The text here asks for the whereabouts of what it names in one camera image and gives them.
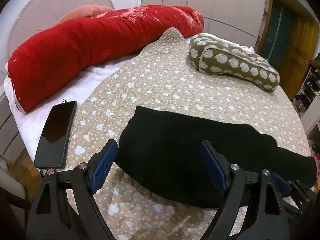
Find long red bolster pillow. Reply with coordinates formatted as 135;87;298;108
5;5;205;113

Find beige spotted quilt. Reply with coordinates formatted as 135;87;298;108
64;27;310;240

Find pink pillow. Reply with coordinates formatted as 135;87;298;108
56;5;113;24

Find white drawer unit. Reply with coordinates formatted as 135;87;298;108
0;90;33;165

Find yellow wooden door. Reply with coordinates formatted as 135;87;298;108
257;17;319;98

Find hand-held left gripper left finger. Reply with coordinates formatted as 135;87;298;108
25;139;118;240

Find black pants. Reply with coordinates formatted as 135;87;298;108
117;106;317;208

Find round white headboard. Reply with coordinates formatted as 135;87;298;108
6;0;116;63

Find green polka dot pillow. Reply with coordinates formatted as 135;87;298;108
189;33;280;93

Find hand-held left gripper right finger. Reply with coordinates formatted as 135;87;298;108
200;140;292;240

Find cluttered shelf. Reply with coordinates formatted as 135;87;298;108
292;55;320;115

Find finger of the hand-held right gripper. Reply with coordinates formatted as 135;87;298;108
272;172;295;198

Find black smartphone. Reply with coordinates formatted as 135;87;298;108
34;100;78;170

